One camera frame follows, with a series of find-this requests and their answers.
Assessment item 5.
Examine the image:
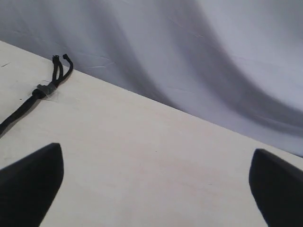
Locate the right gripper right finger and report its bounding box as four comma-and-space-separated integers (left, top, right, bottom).
249, 148, 303, 227

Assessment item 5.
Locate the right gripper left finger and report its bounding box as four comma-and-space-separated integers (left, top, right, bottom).
0, 143, 64, 227

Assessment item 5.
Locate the grey backdrop cloth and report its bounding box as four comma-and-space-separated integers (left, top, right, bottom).
0, 0, 303, 156

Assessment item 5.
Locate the silver metal ferrule collar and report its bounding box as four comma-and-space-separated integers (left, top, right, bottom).
36, 80, 59, 101

